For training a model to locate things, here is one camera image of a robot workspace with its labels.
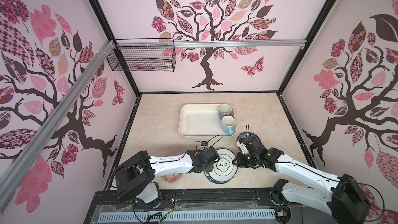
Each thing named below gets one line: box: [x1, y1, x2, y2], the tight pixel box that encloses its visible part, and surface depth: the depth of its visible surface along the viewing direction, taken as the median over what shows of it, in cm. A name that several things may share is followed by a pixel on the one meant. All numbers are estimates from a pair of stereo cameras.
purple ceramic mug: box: [218, 103, 235, 120], surface depth 103 cm
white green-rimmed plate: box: [203, 148, 239, 185], surface depth 82 cm
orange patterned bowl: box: [160, 172, 183, 184], surface depth 78 cm
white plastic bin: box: [178, 103, 238, 137], surface depth 106 cm
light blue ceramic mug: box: [221, 115, 236, 136], surface depth 94 cm
